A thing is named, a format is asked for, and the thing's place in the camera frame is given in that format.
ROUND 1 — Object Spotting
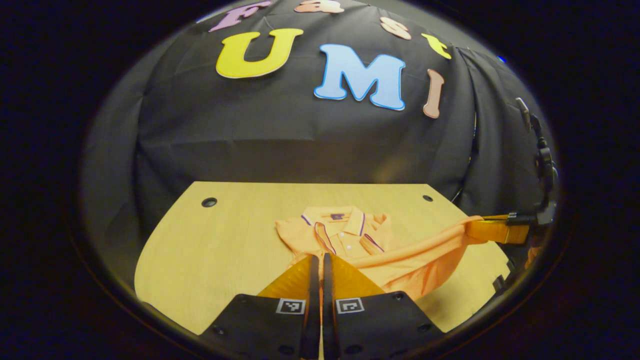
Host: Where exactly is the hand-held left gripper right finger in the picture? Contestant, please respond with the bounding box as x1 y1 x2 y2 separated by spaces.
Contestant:
322 252 445 360

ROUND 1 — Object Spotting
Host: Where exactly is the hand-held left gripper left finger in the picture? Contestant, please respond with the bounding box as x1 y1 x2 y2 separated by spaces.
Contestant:
200 254 321 360

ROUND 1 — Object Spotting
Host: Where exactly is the orange T-shirt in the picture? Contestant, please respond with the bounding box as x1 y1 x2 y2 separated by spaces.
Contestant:
275 206 483 301

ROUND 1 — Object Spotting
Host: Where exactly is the black backdrop cloth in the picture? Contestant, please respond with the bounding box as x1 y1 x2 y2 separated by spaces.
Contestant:
80 0 561 301

